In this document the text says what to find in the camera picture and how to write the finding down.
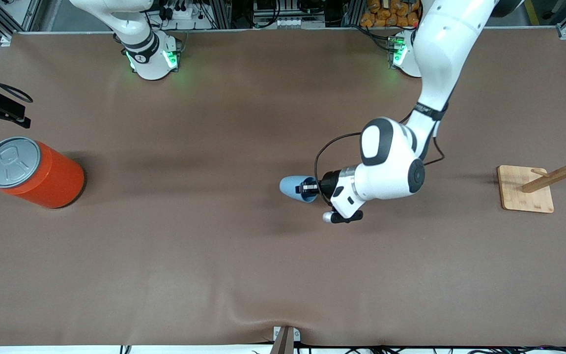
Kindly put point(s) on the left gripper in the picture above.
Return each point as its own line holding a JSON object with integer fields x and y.
{"x": 328, "y": 185}

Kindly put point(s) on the blue plastic cup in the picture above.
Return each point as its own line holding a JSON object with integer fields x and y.
{"x": 290, "y": 187}

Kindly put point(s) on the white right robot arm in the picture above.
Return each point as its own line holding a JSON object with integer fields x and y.
{"x": 148, "y": 59}

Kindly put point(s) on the orange can with grey lid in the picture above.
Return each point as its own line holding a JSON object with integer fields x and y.
{"x": 52, "y": 179}

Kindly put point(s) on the brown table cover mat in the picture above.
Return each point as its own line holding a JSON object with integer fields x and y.
{"x": 214, "y": 246}

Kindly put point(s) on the white socket strip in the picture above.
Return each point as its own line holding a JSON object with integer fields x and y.
{"x": 297, "y": 23}

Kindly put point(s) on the orange snack bags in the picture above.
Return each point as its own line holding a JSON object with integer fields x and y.
{"x": 386, "y": 14}

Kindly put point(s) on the wooden mug tree stand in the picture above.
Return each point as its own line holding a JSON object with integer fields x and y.
{"x": 526, "y": 189}

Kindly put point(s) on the white power strip with plugs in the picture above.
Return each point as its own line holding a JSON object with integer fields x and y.
{"x": 180, "y": 12}

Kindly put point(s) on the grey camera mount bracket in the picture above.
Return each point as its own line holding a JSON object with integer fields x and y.
{"x": 285, "y": 340}

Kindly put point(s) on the aluminium frame post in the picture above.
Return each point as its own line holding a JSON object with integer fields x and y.
{"x": 353, "y": 14}
{"x": 220, "y": 14}

